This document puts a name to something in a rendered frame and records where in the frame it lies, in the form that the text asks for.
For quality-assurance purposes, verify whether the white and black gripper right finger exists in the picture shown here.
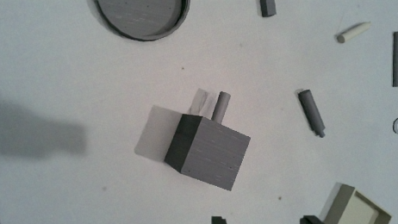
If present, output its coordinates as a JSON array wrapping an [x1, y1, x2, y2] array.
[[299, 215, 325, 224]]

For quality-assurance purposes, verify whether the grey metal washer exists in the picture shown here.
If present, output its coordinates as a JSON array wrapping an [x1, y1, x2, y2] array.
[[393, 118, 398, 134]]

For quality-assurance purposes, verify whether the beige open rectangular tray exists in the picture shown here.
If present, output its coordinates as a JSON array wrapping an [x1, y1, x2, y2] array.
[[323, 184, 393, 224]]

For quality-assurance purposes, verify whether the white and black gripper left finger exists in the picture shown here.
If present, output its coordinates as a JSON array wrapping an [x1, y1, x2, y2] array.
[[211, 216, 227, 224]]

